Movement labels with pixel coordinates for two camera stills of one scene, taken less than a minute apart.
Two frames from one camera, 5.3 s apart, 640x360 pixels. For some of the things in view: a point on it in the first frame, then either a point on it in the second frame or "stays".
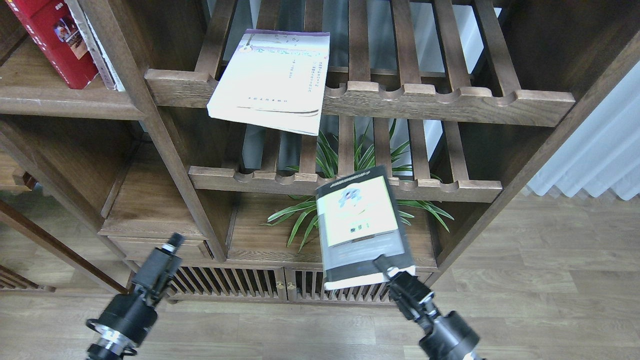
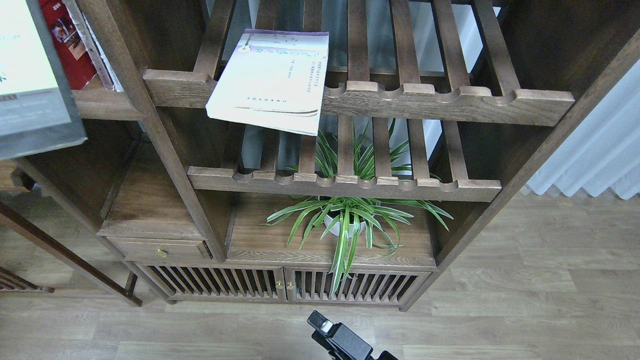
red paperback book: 52,25 stays
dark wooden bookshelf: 230,111 stays
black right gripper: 449,336 to 341,342
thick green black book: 359,220 to 37,111
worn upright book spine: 105,65 stays
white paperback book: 274,79 stays
